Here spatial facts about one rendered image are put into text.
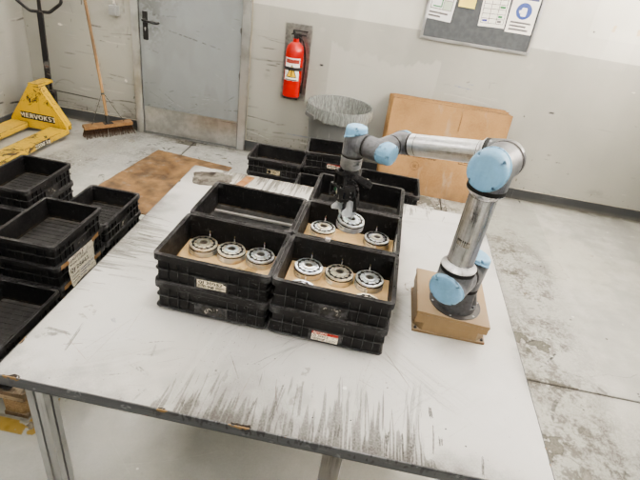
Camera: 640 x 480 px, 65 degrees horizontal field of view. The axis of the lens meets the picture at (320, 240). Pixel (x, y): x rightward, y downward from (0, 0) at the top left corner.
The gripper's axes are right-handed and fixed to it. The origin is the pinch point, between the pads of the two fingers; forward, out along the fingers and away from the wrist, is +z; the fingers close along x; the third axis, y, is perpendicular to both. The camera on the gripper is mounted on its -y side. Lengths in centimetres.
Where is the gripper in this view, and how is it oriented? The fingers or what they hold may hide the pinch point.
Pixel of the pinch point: (346, 215)
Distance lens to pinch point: 188.0
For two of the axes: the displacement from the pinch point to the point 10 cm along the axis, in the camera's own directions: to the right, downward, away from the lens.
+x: 5.7, 4.8, -6.6
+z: -1.3, 8.5, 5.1
